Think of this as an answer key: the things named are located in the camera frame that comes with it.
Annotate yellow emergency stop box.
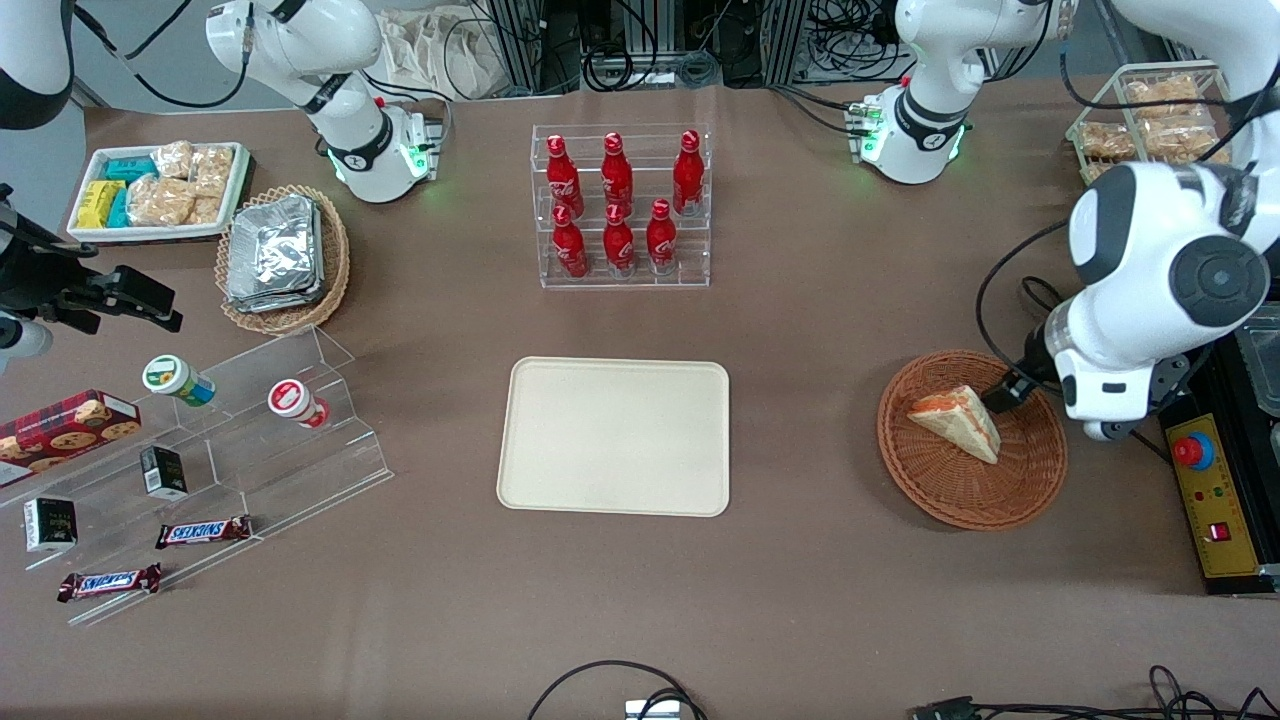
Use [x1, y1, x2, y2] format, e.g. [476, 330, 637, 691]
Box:
[1160, 395, 1280, 598]

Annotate triangular sandwich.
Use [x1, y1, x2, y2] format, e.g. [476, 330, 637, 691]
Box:
[908, 385, 1002, 465]

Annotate black countertop appliance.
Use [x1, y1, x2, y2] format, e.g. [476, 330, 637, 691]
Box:
[1190, 300, 1280, 421]

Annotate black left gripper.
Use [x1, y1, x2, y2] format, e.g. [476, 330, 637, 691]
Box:
[982, 320, 1063, 416]

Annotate light oval wicker basket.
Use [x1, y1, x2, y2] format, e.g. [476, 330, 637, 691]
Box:
[215, 184, 351, 336]

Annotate aluminium frame post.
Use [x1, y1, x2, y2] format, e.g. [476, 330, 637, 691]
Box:
[768, 0, 813, 86]
[485, 0, 547, 96]

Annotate black looped cable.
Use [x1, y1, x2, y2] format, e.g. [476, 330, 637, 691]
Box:
[527, 660, 707, 720]

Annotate brown round wicker basket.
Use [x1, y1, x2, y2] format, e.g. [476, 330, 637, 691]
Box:
[877, 349, 1069, 531]

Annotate snickers chocolate bar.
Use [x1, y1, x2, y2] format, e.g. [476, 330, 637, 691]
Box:
[57, 563, 163, 603]
[155, 515, 253, 550]

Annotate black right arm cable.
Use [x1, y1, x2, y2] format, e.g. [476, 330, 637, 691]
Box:
[72, 0, 253, 109]

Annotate white rectangular snack tray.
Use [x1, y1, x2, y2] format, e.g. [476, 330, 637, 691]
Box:
[67, 142, 251, 244]

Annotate red lid yogurt cup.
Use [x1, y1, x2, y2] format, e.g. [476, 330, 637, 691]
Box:
[267, 379, 331, 430]

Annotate silver foil pouch stack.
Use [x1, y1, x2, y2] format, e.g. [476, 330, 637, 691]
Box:
[226, 195, 326, 314]

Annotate black cable with connector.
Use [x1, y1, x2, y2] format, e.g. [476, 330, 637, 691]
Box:
[912, 665, 1280, 720]

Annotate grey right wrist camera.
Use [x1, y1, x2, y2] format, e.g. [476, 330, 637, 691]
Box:
[0, 312, 53, 376]

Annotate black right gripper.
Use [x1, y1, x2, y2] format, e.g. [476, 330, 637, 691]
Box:
[0, 183, 184, 336]

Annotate steel food pan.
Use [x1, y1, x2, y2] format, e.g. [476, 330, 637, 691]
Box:
[1235, 305, 1280, 419]

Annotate red cola bottle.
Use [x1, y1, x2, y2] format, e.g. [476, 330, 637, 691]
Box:
[672, 130, 705, 216]
[545, 135, 585, 218]
[601, 132, 635, 216]
[603, 203, 636, 276]
[646, 198, 678, 273]
[552, 205, 589, 279]

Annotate red tartan cookie box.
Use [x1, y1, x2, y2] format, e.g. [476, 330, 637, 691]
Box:
[0, 390, 142, 489]

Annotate small black carton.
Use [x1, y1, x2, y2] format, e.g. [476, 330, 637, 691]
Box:
[139, 445, 189, 501]
[23, 497, 78, 554]

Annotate beige plastic tray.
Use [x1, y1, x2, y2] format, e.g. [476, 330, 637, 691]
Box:
[497, 357, 731, 518]

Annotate clear acrylic bottle rack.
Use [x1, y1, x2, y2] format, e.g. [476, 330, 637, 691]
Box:
[531, 123, 712, 290]

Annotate green lid yogurt cup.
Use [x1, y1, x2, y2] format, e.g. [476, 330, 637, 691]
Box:
[142, 355, 216, 407]

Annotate white wire rack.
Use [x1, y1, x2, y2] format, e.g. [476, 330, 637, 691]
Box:
[1065, 60, 1236, 186]

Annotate yellow snack pack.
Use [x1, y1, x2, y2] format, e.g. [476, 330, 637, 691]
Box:
[77, 180, 126, 229]

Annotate clear acrylic stepped shelf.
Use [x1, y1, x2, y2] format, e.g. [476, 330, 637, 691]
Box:
[0, 325, 394, 628]

